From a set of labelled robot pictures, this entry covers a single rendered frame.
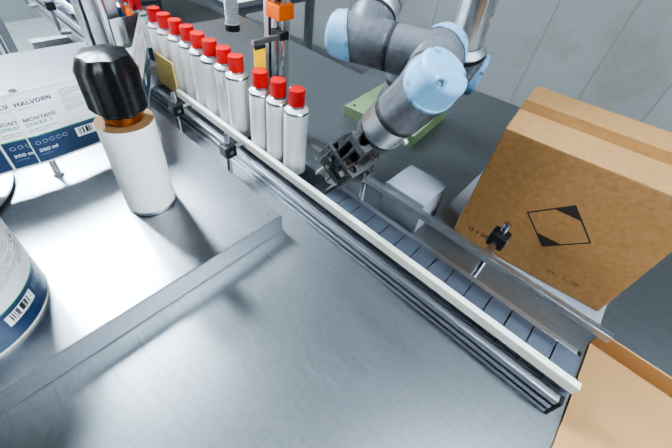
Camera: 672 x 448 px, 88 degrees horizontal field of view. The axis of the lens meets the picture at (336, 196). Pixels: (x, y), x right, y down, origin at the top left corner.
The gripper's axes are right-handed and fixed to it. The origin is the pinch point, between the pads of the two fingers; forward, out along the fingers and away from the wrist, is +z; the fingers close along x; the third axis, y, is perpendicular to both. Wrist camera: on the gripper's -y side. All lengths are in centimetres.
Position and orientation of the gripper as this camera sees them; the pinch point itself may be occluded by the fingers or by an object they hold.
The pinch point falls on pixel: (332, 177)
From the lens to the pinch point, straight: 73.5
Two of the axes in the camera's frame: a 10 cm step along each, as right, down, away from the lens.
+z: -4.6, 3.7, 8.1
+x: 5.7, 8.2, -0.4
